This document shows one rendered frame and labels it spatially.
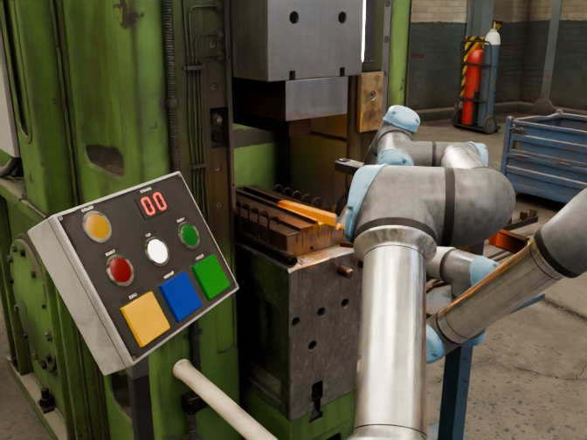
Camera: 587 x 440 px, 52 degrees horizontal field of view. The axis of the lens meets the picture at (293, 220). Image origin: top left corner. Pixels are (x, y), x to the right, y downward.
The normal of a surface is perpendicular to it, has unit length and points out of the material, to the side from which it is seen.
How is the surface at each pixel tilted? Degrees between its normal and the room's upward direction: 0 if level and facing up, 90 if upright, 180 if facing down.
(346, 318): 90
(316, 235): 90
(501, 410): 0
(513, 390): 0
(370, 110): 90
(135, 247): 60
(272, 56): 90
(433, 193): 53
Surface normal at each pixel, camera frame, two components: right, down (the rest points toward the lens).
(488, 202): 0.43, -0.07
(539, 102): -0.88, 0.15
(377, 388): -0.47, -0.53
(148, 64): 0.62, 0.25
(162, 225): 0.77, -0.35
